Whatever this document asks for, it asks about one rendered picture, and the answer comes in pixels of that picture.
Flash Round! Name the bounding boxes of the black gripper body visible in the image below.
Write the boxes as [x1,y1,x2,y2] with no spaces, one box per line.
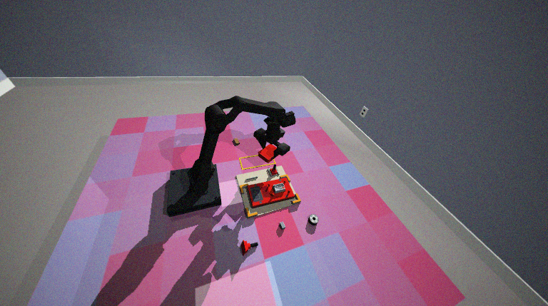
[253,128,290,155]

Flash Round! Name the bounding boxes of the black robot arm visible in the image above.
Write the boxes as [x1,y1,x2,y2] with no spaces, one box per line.
[187,96,296,197]

